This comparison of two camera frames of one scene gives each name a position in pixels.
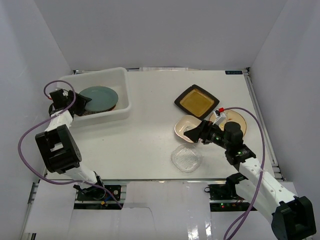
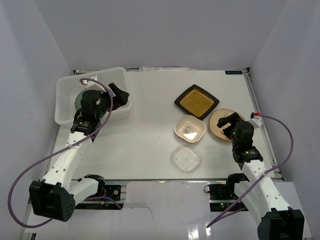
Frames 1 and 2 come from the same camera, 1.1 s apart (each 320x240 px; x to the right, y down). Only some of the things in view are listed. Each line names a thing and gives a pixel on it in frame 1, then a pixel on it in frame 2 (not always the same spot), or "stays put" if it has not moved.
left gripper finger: x=82 y=99 -> x=120 y=98
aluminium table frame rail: x=262 y=122 stays put
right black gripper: x=205 y=127 -> x=232 y=119
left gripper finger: x=79 y=107 -> x=120 y=95
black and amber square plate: x=197 y=101 stays put
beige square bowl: x=185 y=123 stays put
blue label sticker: x=233 y=72 stays put
